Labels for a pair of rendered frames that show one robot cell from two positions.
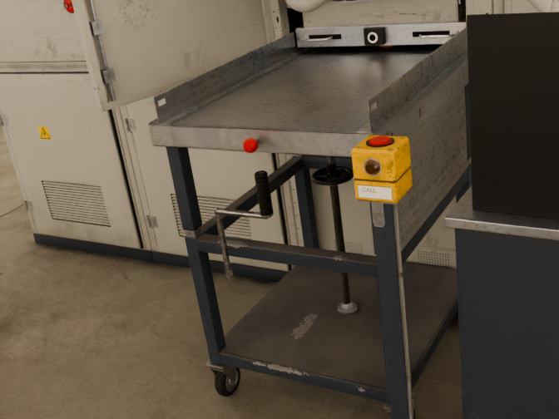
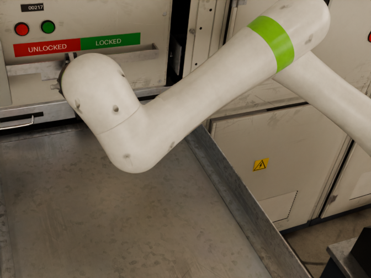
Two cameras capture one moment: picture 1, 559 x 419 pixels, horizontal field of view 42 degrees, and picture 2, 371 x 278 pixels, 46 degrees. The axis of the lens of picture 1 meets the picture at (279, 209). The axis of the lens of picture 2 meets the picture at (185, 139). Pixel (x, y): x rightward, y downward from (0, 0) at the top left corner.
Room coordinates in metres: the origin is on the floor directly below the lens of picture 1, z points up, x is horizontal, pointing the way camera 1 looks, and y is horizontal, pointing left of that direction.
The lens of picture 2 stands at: (1.44, 0.34, 1.62)
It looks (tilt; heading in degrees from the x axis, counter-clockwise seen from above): 39 degrees down; 300
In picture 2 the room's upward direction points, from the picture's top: 7 degrees clockwise
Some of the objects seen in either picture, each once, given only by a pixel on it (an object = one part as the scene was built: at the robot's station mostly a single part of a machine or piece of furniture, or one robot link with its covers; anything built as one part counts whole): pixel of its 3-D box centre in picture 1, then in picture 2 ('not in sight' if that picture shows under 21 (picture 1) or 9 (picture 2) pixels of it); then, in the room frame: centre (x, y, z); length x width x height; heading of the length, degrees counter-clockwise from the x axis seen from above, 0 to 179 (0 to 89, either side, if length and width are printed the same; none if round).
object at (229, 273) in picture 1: (244, 229); not in sight; (1.59, 0.09, 0.60); 0.17 x 0.03 x 0.30; 58
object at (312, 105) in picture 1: (324, 96); (123, 224); (1.86, -0.16, 0.82); 0.68 x 0.62 x 0.06; 147
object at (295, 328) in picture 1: (337, 220); not in sight; (1.86, -0.16, 0.46); 0.64 x 0.58 x 0.66; 147
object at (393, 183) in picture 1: (382, 168); not in sight; (1.21, -0.19, 0.85); 0.08 x 0.08 x 0.10; 57
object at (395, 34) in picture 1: (378, 33); (83, 102); (2.19, -0.37, 0.89); 0.54 x 0.05 x 0.06; 57
